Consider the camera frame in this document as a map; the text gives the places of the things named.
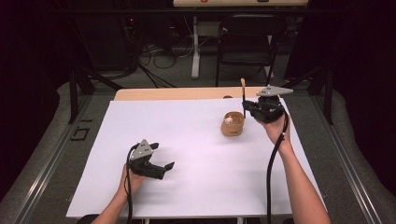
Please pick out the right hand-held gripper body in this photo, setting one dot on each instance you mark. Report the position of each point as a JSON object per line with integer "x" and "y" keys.
{"x": 269, "y": 107}

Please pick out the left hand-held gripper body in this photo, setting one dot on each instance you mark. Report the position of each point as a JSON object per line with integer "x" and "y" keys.
{"x": 141, "y": 155}

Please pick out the tan brush holder cup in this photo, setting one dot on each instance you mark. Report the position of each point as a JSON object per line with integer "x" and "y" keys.
{"x": 232, "y": 128}

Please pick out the person's right hand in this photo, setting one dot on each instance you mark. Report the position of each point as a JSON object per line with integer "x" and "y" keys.
{"x": 275, "y": 130}

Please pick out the person's left hand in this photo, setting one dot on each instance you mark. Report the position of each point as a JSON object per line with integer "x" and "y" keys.
{"x": 134, "y": 182}

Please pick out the white table cover sheet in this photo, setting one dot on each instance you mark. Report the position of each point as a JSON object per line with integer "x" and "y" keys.
{"x": 193, "y": 161}

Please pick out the black metal stand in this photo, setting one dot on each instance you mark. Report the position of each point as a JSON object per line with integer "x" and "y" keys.
{"x": 323, "y": 87}
{"x": 81, "y": 87}

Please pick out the black folding chair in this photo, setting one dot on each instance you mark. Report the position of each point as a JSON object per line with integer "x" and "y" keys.
{"x": 249, "y": 40}

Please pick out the white desk leg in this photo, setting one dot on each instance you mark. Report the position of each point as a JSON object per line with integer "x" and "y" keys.
{"x": 195, "y": 49}

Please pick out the light wooden desk top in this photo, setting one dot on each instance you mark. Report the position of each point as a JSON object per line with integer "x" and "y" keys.
{"x": 239, "y": 2}

